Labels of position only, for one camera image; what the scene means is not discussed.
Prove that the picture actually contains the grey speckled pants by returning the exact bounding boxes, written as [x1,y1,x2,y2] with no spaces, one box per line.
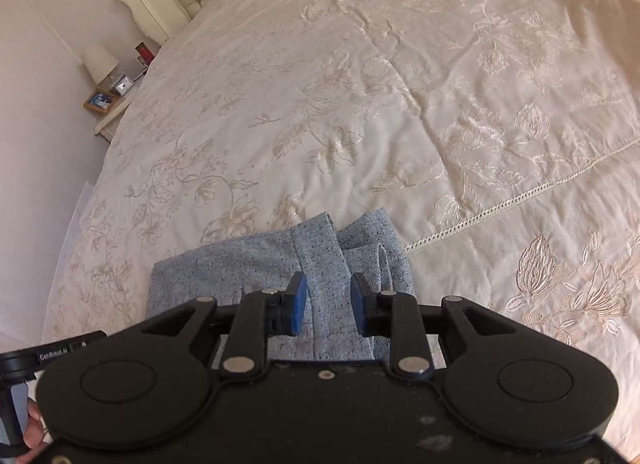
[146,209,414,361]

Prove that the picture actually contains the person's left hand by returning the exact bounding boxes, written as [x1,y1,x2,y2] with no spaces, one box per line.
[24,399,48,453]

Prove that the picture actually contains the cream embroidered bedspread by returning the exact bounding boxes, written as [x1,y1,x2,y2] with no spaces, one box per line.
[43,0,639,458]

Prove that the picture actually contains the white bedside table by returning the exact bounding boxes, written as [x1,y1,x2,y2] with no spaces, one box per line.
[93,70,146,143]

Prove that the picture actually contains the small white alarm clock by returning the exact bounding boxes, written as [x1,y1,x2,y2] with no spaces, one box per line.
[110,74,134,98]

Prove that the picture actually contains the red box on nightstand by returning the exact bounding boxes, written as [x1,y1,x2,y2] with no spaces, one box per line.
[136,42,155,67]

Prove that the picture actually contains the white bedside lamp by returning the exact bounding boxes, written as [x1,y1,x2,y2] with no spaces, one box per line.
[81,46,119,86]

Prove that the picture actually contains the wooden picture frame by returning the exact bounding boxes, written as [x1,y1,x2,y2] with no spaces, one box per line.
[84,89,119,115]

